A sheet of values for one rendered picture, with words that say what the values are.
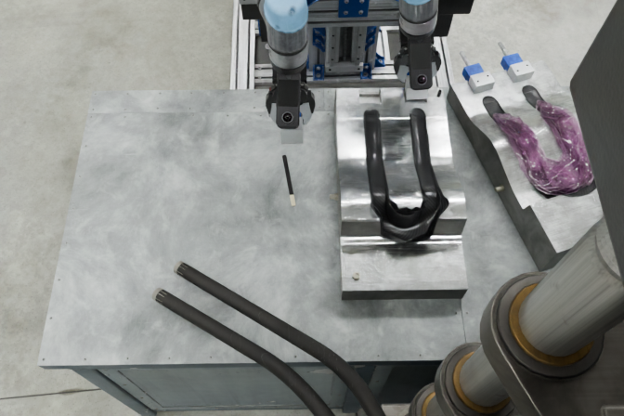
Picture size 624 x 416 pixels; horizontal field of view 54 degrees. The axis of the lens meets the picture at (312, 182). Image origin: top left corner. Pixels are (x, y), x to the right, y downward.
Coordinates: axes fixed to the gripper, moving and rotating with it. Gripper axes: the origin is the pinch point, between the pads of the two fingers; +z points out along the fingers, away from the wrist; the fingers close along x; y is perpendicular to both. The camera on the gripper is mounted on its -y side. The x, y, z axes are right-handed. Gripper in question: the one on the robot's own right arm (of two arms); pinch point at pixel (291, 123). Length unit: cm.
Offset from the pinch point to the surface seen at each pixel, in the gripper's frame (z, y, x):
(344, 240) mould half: 8.4, -24.6, -11.1
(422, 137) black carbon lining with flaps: 6.8, 0.1, -30.3
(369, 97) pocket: 8.7, 13.1, -18.8
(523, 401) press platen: -57, -69, -21
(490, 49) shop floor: 95, 103, -85
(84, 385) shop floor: 95, -37, 70
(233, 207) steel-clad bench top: 14.9, -13.1, 13.9
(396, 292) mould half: 9.9, -35.9, -21.5
